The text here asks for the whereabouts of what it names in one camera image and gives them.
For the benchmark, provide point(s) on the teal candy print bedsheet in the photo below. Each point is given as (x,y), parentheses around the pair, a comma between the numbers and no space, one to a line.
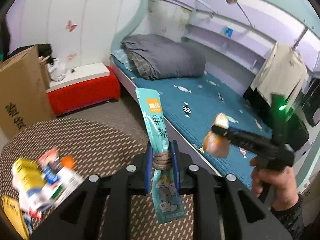
(191,104)

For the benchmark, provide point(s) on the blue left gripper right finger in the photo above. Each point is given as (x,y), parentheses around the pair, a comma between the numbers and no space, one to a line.
(175,166)

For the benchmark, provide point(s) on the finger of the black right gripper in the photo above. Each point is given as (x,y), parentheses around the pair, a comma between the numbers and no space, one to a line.
(246,140)

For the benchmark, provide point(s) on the white plastic bag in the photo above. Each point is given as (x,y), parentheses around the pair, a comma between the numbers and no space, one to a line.
(57,70)

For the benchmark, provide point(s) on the person's right hand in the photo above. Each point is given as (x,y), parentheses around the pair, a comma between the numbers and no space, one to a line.
(286,195)

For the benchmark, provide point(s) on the large cardboard box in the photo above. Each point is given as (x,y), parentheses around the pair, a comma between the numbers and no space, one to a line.
(24,99)

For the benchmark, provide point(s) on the blue plaid pillow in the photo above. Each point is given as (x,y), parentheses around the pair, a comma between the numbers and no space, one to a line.
(122,57)

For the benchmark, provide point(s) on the teal pet snack pouch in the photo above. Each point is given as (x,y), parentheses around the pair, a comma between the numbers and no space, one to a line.
(166,199)

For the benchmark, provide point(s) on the red storage bench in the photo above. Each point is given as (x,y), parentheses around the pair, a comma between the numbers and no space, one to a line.
(84,94)

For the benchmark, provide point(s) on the white green paper box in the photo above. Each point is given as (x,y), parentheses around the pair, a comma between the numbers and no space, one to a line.
(68,181)

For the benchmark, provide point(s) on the hanging beige shirt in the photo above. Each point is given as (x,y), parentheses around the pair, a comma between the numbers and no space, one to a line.
(282,73)

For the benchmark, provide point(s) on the orange bread snack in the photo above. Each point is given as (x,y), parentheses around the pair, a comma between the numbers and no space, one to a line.
(214,144)

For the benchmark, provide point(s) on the black jacket right forearm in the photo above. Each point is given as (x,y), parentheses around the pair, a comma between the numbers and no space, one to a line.
(292,218)

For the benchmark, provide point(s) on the teal bunk bed frame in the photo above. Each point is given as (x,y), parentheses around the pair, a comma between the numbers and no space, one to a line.
(303,11)

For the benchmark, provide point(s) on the yellow snack packet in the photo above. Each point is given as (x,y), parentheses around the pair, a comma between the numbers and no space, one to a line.
(14,214)

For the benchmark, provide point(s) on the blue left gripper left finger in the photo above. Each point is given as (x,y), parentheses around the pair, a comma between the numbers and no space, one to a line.
(148,169)

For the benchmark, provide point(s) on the folded grey quilt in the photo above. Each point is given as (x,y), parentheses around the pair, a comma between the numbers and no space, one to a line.
(157,57)

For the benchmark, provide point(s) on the yellow white medicine box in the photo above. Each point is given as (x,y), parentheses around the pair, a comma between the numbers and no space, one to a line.
(27,180)

